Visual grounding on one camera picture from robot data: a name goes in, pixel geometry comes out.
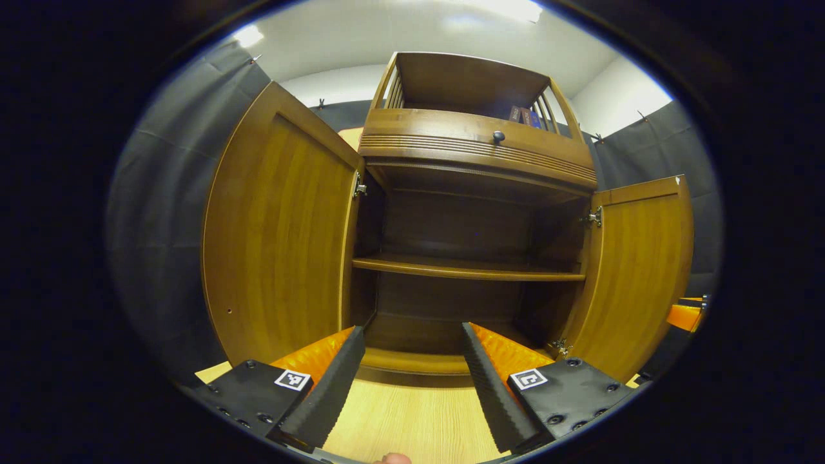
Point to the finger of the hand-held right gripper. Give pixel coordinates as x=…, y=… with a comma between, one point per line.
x=683, y=317

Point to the wooden cabinet drawer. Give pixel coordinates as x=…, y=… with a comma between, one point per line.
x=419, y=129

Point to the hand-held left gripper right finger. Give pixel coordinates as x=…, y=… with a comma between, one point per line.
x=490, y=393

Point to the ceiling light panel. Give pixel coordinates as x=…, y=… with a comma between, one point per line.
x=248, y=35

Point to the maroon book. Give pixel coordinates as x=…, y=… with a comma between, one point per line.
x=525, y=116

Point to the blue book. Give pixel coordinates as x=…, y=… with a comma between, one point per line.
x=535, y=120

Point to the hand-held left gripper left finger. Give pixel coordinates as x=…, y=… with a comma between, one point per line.
x=332, y=393

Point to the wooden double-door shoe cabinet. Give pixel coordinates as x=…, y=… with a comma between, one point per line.
x=464, y=84

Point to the wooden shoe cabinet door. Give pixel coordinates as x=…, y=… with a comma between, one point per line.
x=638, y=277
x=277, y=245

